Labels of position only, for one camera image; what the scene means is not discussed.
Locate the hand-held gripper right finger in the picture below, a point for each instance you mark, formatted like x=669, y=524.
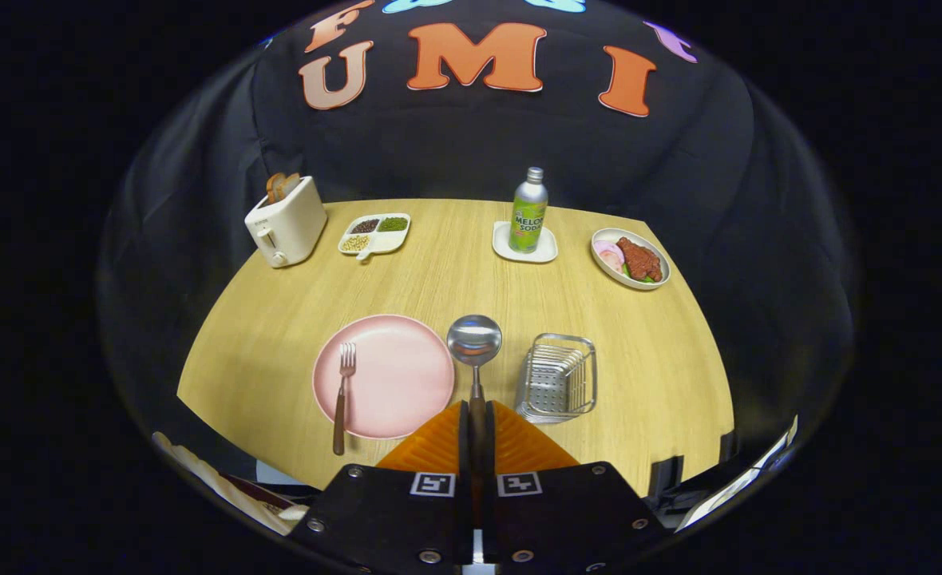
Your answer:
x=567, y=511

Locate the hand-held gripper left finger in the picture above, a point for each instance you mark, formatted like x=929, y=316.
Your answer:
x=391, y=511

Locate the pink round plate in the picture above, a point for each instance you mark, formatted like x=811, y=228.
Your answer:
x=399, y=375

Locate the white panel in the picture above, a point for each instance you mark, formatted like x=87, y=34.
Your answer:
x=738, y=483

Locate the round white food plate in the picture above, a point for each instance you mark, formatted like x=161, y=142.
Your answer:
x=635, y=283

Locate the pink ham slices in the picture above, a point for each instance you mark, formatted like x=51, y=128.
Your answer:
x=609, y=255

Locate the white square coaster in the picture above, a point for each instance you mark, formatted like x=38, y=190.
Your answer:
x=544, y=251

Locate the red meat piece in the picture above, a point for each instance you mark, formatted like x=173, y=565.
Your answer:
x=640, y=259

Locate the white divided dish with beans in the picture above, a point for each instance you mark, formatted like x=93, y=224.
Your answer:
x=375, y=235

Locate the cream toaster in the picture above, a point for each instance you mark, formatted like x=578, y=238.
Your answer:
x=291, y=228

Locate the green label soda bottle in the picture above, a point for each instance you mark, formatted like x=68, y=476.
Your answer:
x=528, y=212

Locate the brown toast slices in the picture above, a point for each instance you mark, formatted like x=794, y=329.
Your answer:
x=282, y=188

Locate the black backdrop cloth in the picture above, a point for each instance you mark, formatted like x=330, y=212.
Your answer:
x=439, y=144

